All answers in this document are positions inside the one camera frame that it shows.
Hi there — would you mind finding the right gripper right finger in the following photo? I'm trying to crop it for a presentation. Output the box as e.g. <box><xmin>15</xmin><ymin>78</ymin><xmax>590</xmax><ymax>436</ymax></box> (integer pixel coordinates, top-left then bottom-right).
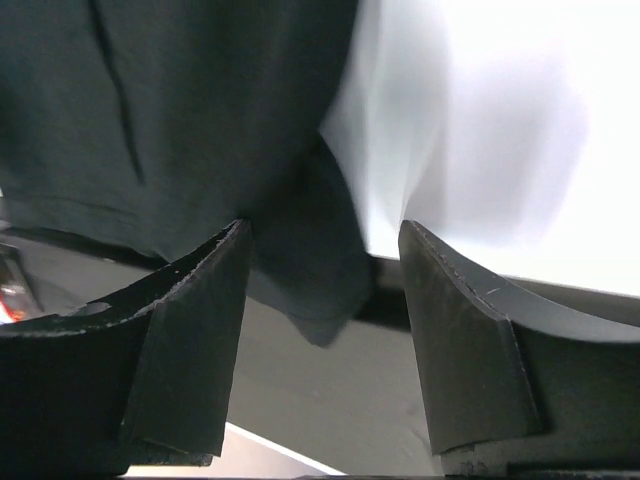
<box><xmin>399</xmin><ymin>221</ymin><xmax>639</xmax><ymax>475</ymax></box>

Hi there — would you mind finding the black t shirt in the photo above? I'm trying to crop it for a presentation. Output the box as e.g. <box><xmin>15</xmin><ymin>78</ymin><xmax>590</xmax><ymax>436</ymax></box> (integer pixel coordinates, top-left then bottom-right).
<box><xmin>1</xmin><ymin>1</ymin><xmax>374</xmax><ymax>347</ymax></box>

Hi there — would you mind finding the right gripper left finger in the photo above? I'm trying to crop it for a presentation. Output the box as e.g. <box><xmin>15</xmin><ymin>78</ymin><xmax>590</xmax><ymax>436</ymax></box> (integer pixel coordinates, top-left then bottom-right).
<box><xmin>1</xmin><ymin>220</ymin><xmax>251</xmax><ymax>475</ymax></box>

